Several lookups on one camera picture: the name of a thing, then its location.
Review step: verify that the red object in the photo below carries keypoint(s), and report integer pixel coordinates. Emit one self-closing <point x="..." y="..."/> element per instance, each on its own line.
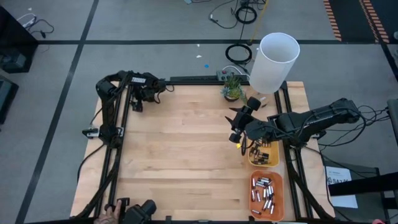
<point x="377" y="221"/>

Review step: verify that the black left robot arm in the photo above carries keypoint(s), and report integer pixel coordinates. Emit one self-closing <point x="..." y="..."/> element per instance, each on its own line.
<point x="107" y="118"/>

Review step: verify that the black floor mat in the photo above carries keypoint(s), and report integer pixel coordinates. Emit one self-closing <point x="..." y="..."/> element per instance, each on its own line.
<point x="349" y="18"/>

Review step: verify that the black bracket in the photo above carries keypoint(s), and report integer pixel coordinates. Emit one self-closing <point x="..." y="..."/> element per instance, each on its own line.
<point x="124" y="201"/>

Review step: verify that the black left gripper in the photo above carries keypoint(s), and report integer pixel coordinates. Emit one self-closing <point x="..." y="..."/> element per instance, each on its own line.
<point x="149" y="90"/>

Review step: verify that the person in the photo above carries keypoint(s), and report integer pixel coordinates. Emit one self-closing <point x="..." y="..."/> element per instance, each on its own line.
<point x="396" y="35"/>

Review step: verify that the orange plastic bin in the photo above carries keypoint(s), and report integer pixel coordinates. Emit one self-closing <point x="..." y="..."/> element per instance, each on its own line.
<point x="278" y="199"/>

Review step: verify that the long black bar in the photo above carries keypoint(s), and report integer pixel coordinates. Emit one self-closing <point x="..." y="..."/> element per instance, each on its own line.
<point x="192" y="78"/>

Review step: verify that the black camera device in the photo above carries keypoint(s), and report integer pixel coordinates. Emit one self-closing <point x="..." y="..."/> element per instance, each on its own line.
<point x="140" y="213"/>

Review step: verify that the black beam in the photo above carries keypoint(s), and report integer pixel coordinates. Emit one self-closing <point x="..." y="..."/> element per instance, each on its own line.
<point x="367" y="186"/>

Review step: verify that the potted succulent plant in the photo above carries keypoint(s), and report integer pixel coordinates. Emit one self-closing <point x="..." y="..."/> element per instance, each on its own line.
<point x="232" y="90"/>

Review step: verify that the black cabinet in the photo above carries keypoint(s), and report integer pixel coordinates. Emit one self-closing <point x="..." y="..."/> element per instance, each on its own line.
<point x="15" y="40"/>

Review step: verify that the grey power strip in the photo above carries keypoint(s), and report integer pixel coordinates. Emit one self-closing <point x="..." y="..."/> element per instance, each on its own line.
<point x="225" y="74"/>

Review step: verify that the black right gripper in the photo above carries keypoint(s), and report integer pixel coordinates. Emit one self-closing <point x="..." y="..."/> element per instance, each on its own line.
<point x="255" y="129"/>

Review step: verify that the black equipment box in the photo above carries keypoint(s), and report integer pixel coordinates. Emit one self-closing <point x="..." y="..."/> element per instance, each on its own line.
<point x="6" y="96"/>

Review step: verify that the white cylindrical table lamp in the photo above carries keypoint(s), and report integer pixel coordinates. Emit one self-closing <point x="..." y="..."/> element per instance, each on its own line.
<point x="273" y="62"/>

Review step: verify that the person's hand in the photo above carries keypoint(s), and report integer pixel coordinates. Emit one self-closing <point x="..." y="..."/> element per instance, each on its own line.
<point x="109" y="214"/>

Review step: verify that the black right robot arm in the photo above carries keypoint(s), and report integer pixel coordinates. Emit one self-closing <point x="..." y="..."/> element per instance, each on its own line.
<point x="311" y="121"/>

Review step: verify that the grey side table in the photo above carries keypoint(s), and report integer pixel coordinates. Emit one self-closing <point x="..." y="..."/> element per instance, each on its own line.
<point x="367" y="168"/>

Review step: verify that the white printed paper sheet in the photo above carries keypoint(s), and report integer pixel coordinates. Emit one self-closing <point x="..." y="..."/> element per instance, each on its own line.
<point x="345" y="202"/>

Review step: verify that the yellow plastic bin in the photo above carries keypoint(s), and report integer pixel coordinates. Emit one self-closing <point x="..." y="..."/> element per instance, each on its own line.
<point x="273" y="155"/>

